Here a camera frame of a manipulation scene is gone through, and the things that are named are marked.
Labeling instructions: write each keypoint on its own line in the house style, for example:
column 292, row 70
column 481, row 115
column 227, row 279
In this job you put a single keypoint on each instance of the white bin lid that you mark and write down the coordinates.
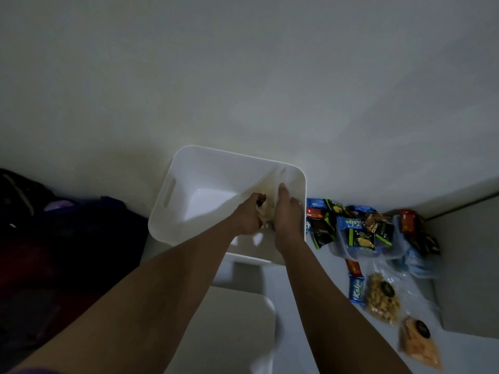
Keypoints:
column 230, row 331

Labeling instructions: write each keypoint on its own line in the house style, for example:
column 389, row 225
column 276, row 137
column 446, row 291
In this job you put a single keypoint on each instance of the person's left forearm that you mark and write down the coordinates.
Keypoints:
column 156, row 303

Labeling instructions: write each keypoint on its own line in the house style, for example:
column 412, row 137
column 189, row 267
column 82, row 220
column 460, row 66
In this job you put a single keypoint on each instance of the red snack packet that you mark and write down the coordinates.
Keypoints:
column 353, row 267

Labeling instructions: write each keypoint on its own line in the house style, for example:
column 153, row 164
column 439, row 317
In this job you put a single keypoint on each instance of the clear bag of nuts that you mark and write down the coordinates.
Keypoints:
column 382, row 299

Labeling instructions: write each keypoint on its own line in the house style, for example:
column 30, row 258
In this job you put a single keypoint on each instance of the person's left fingers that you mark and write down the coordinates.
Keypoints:
column 258, row 199

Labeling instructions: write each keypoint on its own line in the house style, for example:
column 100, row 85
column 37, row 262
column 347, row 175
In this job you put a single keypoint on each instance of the blue snack packet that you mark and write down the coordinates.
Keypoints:
column 356, row 290

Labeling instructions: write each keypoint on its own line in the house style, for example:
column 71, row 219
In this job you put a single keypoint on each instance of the white plastic storage bin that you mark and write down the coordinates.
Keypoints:
column 202, row 183

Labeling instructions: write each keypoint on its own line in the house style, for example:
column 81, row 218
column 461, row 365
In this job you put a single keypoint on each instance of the person's right hand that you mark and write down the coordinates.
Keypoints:
column 289, row 225

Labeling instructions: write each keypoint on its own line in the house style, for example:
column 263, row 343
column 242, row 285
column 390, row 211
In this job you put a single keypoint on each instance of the clear snack bag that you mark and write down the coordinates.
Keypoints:
column 266, row 218

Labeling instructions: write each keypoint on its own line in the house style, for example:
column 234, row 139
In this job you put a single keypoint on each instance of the clear plastic container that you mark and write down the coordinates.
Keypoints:
column 343, row 251
column 419, row 266

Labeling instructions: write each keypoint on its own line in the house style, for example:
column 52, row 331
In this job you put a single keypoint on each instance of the person's right thumb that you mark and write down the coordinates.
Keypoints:
column 282, row 192

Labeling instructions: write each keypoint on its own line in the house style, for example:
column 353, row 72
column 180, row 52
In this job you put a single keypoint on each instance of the heap of dark clothes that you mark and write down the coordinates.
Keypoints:
column 66, row 249

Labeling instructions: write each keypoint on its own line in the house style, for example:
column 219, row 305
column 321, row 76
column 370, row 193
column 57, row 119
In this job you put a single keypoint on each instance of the pile of mixed snack packets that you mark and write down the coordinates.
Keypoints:
column 351, row 225

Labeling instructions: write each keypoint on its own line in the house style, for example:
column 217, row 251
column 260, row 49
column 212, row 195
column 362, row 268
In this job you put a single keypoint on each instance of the clear bag of orange crackers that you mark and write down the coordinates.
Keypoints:
column 419, row 344

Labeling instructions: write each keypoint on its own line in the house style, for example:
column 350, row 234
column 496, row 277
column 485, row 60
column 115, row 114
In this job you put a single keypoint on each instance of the person's left hand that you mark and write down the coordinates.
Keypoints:
column 245, row 216

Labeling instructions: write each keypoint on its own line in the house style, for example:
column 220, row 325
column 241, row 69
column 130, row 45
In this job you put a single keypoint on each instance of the person's right forearm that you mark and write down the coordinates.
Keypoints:
column 323, row 307

